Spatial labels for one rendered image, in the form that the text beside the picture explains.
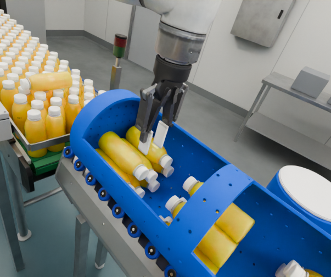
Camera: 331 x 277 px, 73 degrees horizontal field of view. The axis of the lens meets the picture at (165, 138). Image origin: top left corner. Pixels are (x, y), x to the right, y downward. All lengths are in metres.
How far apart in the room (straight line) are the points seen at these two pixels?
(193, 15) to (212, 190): 0.32
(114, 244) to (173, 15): 0.63
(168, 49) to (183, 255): 0.39
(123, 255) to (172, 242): 0.28
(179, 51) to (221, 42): 3.58
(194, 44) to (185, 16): 0.05
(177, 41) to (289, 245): 0.57
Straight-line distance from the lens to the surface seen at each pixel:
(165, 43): 0.43
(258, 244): 0.74
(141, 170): 0.61
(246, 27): 3.66
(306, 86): 3.04
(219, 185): 0.49
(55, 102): 0.94
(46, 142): 0.91
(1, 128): 0.86
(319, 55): 3.75
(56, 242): 1.77
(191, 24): 0.42
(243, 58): 3.90
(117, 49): 1.25
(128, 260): 0.75
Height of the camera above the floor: 1.54
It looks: 34 degrees down
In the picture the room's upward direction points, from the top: 17 degrees clockwise
